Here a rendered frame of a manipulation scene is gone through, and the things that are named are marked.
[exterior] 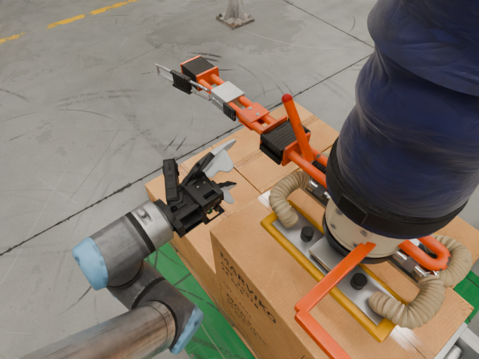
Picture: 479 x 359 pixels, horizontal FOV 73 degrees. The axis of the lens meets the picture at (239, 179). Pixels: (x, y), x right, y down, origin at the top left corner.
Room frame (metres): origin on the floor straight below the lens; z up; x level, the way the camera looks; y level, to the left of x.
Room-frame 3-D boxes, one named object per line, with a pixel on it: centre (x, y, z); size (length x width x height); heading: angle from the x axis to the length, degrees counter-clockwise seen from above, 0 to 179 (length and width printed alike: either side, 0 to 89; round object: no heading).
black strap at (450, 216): (0.35, -0.26, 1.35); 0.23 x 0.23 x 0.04
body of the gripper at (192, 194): (0.36, 0.10, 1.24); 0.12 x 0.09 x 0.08; 131
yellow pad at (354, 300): (0.29, -0.19, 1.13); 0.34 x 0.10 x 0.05; 40
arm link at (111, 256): (0.26, 0.23, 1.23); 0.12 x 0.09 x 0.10; 131
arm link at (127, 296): (0.25, 0.23, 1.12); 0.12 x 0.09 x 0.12; 52
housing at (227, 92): (0.71, 0.03, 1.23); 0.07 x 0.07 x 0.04; 40
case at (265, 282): (0.36, -0.25, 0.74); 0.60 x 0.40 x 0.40; 38
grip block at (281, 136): (0.54, -0.11, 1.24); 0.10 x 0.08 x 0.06; 130
